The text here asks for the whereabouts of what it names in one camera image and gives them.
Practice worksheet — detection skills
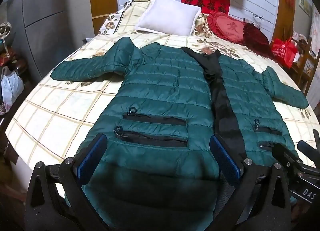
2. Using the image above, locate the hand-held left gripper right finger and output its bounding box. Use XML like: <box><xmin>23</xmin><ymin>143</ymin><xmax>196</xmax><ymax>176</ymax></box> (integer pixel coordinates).
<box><xmin>205</xmin><ymin>134</ymin><xmax>292</xmax><ymax>231</ymax></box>

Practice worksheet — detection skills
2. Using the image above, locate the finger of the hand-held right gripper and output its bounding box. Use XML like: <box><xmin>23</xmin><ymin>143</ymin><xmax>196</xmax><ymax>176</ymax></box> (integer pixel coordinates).
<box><xmin>271</xmin><ymin>143</ymin><xmax>302</xmax><ymax>165</ymax></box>
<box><xmin>297</xmin><ymin>140</ymin><xmax>320</xmax><ymax>153</ymax></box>

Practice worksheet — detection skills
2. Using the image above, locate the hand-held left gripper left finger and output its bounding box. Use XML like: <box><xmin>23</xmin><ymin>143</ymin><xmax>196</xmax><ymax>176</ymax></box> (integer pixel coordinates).
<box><xmin>25</xmin><ymin>133</ymin><xmax>108</xmax><ymax>231</ymax></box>

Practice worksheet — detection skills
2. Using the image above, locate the green puffer jacket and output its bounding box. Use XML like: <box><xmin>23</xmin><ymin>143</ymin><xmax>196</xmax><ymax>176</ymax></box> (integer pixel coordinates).
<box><xmin>51</xmin><ymin>37</ymin><xmax>308</xmax><ymax>231</ymax></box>

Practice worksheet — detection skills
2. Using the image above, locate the bed with floral checked sheet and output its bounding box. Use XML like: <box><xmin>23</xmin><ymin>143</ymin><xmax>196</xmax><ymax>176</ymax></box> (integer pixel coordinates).
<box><xmin>5</xmin><ymin>0</ymin><xmax>320</xmax><ymax>196</ymax></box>

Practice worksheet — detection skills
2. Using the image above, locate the wooden rack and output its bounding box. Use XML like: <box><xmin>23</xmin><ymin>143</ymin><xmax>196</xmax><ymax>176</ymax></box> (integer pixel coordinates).
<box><xmin>291</xmin><ymin>36</ymin><xmax>320</xmax><ymax>94</ymax></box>

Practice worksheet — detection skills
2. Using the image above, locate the red shopping bag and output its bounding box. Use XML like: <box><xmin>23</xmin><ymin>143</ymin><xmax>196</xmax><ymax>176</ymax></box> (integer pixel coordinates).
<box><xmin>271</xmin><ymin>38</ymin><xmax>298</xmax><ymax>69</ymax></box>

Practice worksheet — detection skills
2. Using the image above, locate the white plastic bag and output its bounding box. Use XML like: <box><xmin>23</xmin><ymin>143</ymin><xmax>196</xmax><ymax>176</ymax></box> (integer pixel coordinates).
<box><xmin>1</xmin><ymin>66</ymin><xmax>25</xmax><ymax>108</ymax></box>

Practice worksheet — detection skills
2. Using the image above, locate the dark red velvet cushion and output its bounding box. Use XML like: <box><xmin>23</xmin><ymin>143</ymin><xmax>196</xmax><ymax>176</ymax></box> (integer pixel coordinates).
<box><xmin>241</xmin><ymin>21</ymin><xmax>275</xmax><ymax>59</ymax></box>

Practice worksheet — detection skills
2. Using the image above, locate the red heart cushion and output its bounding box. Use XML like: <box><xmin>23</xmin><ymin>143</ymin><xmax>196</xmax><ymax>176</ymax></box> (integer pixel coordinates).
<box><xmin>207</xmin><ymin>11</ymin><xmax>247</xmax><ymax>42</ymax></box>

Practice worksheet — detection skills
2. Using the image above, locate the white pillow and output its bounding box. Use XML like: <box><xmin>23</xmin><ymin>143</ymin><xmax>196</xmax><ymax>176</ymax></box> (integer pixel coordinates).
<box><xmin>135</xmin><ymin>0</ymin><xmax>202</xmax><ymax>36</ymax></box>

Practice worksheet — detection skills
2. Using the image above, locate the grey wardrobe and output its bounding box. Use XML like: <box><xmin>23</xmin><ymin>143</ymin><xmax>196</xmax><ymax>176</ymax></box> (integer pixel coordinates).
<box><xmin>6</xmin><ymin>0</ymin><xmax>95</xmax><ymax>77</ymax></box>

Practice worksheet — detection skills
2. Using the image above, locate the wooden wall panel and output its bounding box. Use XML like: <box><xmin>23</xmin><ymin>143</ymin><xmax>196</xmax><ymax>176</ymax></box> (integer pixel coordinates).
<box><xmin>273</xmin><ymin>0</ymin><xmax>297</xmax><ymax>44</ymax></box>

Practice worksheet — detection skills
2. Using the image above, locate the red wall banner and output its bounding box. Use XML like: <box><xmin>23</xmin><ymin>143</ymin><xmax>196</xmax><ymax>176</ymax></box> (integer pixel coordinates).
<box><xmin>181</xmin><ymin>0</ymin><xmax>231</xmax><ymax>14</ymax></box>

